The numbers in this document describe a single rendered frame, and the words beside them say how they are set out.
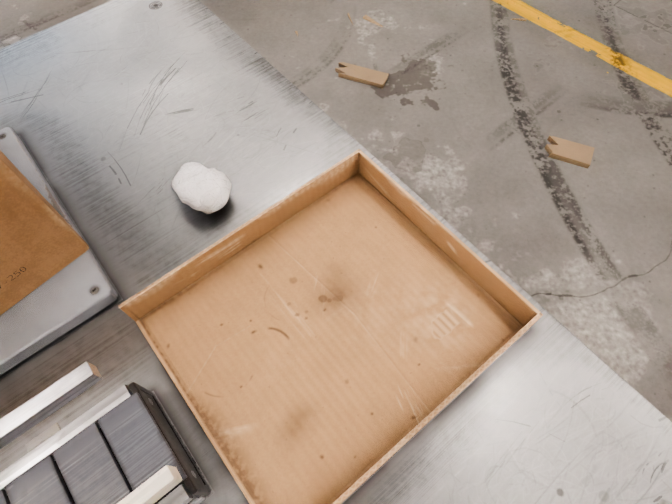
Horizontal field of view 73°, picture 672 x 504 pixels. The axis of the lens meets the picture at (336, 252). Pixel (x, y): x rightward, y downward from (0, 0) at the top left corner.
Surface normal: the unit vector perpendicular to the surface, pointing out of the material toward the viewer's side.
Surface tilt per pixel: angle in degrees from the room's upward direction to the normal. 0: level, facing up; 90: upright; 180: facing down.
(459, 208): 0
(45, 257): 90
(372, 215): 0
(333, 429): 0
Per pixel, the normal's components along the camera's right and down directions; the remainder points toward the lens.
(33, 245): 0.73, 0.59
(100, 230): -0.03, -0.48
